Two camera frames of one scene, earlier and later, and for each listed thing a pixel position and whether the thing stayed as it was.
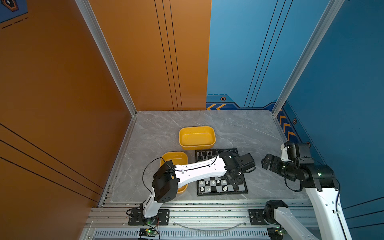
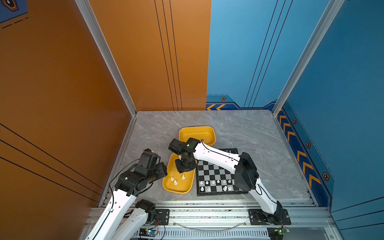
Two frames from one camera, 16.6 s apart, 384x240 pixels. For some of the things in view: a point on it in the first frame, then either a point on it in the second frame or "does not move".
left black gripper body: [236, 180] -> [160, 171]
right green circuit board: [276, 233] does not move
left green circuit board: [147, 232] does not move
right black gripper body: [284, 167] -> [183, 165]
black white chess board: [216, 185] does not move
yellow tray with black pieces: [200, 138] does not move
